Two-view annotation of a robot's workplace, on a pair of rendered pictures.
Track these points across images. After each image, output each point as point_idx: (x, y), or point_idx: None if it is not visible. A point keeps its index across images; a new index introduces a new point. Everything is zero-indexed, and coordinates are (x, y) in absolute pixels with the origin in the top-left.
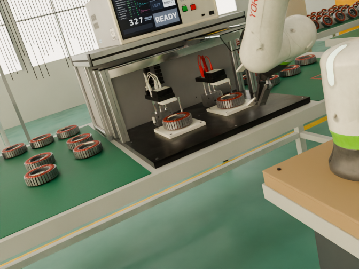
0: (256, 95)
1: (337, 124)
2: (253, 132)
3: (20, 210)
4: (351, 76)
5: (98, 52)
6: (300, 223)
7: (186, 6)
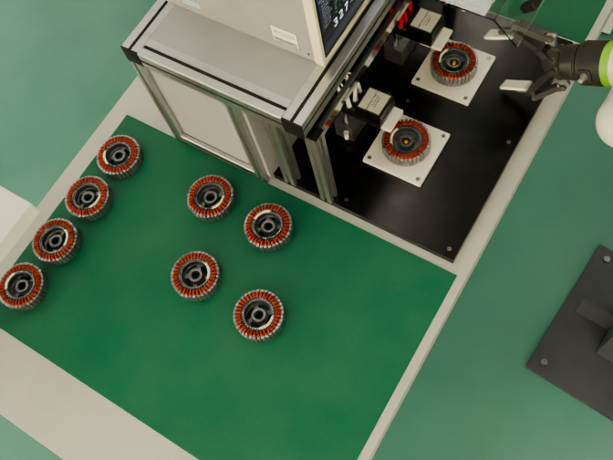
0: (532, 88)
1: None
2: (535, 148)
3: (316, 395)
4: None
5: (310, 113)
6: None
7: None
